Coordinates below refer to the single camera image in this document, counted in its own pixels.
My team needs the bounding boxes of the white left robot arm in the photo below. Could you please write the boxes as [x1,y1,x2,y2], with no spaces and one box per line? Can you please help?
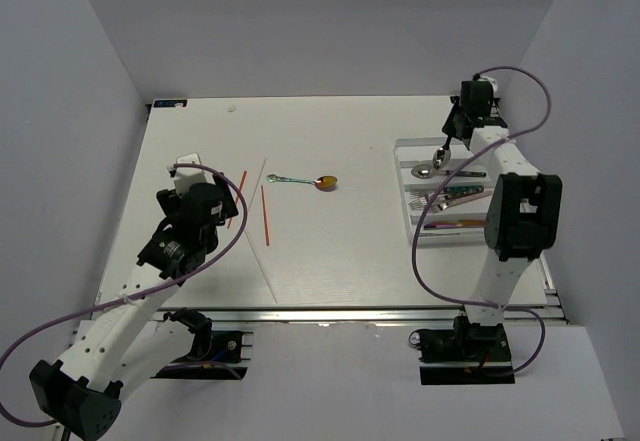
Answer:
[29,170,238,440]

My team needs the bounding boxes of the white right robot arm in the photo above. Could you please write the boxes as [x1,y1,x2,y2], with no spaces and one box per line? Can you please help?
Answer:
[443,75,562,360]

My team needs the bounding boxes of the green handled fork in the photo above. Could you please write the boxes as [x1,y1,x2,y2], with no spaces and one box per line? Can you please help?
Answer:
[408,186,485,199]

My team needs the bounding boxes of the orange chopstick far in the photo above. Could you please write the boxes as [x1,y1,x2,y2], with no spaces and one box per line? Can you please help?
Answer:
[226,170,248,229]

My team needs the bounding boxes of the left blue corner sticker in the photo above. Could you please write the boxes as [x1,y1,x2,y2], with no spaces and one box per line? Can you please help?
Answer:
[152,99,188,109]

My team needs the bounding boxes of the pink handled spoon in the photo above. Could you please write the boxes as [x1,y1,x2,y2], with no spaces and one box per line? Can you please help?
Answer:
[432,136,452,170]

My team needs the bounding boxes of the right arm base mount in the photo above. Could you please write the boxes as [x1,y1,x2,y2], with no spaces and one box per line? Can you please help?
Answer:
[408,315,515,386]

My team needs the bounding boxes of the iridescent rainbow knife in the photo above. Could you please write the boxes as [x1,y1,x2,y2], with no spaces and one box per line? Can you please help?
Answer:
[422,219,486,230]

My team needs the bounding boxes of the iridescent gold spoon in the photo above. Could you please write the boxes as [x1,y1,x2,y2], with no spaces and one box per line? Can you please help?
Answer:
[266,174,338,192]

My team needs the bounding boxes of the aluminium table front rail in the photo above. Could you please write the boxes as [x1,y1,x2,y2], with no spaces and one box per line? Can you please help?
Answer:
[149,305,566,325]

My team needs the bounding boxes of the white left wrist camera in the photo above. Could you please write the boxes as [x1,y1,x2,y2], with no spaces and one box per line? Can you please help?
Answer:
[168,153,207,198]

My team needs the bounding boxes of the black handled spoon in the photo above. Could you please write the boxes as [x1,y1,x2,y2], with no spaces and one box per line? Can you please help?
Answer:
[411,164,488,179]

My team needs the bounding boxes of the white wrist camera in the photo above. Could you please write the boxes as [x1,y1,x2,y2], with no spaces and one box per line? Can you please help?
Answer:
[168,153,207,198]
[473,74,499,98]

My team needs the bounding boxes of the orange chopstick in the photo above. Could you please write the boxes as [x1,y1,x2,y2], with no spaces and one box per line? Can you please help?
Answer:
[226,170,248,229]
[260,184,271,247]

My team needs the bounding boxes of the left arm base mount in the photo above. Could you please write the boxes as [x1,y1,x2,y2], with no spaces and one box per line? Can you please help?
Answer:
[154,308,251,381]

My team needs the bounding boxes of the orange chopstick near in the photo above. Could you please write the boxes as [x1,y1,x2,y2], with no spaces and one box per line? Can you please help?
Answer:
[260,184,271,247]

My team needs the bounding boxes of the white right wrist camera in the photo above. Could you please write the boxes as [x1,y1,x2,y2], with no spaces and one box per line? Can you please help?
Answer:
[473,74,499,98]

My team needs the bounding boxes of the white cutlery tray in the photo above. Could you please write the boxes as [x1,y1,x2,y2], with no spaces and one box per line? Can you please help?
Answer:
[393,137,511,247]

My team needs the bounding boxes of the white chopstick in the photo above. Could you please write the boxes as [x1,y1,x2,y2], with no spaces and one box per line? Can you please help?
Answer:
[244,230,279,305]
[245,157,268,235]

